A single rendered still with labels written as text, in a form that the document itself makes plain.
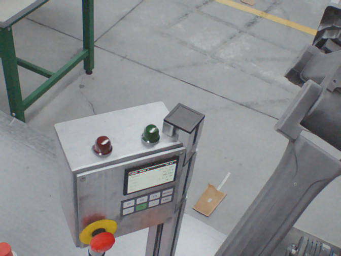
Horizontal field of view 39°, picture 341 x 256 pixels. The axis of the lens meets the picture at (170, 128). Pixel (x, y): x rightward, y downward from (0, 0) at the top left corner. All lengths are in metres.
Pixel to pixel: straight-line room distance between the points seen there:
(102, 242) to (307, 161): 0.33
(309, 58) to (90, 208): 0.46
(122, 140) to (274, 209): 0.24
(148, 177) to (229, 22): 3.19
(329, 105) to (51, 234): 0.96
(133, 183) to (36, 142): 0.91
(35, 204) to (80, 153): 0.77
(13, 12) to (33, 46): 1.15
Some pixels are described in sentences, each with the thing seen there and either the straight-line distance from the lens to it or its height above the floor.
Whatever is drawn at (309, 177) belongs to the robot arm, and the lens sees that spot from 0.55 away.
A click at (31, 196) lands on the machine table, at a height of 0.83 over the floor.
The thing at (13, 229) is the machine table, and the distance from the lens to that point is 1.37.
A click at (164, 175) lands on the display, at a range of 0.69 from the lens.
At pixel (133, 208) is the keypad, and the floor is 1.36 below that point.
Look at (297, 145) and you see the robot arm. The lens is 0.54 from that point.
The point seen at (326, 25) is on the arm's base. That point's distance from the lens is 1.00.
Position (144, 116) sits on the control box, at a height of 1.47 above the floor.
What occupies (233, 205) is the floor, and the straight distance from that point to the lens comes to 2.50.
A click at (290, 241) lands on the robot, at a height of 0.24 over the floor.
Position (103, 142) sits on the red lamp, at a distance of 0.63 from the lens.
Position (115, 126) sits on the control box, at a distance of 0.68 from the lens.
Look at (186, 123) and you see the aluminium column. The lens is 0.67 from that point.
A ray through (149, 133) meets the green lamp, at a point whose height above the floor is 1.49.
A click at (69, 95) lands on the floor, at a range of 2.97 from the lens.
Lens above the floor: 1.96
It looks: 44 degrees down
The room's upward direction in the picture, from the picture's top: 9 degrees clockwise
